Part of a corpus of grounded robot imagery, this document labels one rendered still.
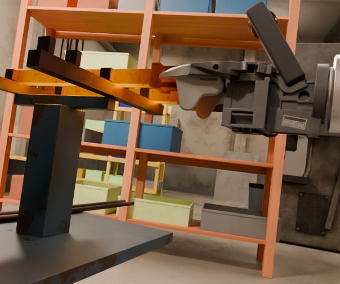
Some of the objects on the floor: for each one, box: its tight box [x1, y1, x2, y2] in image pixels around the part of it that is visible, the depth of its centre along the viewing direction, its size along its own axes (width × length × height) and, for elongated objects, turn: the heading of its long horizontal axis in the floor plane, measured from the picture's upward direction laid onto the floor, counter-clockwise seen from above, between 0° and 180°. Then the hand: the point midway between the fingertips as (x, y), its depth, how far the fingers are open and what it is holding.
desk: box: [0, 153, 26, 196], centre depth 517 cm, size 62×123×65 cm
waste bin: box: [248, 183, 264, 211], centre depth 694 cm, size 49×49×62 cm
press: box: [278, 43, 340, 253], centre depth 452 cm, size 142×127×272 cm
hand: (175, 76), depth 47 cm, fingers open, 4 cm apart
